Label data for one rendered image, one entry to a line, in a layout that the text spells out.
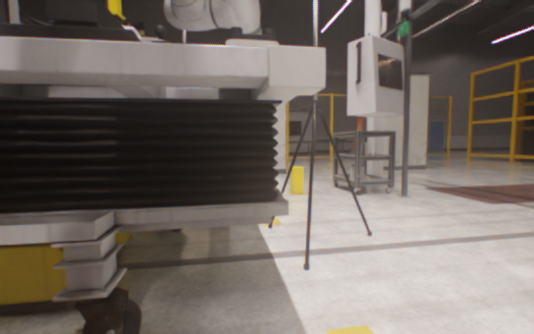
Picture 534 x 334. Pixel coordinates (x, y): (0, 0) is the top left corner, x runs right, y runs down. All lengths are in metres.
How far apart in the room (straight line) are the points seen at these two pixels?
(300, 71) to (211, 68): 0.20
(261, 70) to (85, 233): 0.62
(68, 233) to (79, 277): 0.14
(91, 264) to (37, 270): 0.45
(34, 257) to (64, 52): 0.83
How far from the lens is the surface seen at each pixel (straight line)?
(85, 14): 1.12
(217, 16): 0.91
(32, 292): 1.38
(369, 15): 3.68
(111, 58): 0.67
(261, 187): 0.93
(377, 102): 3.13
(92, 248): 0.92
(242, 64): 0.63
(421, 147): 7.12
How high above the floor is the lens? 0.63
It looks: 5 degrees down
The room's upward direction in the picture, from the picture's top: 1 degrees counter-clockwise
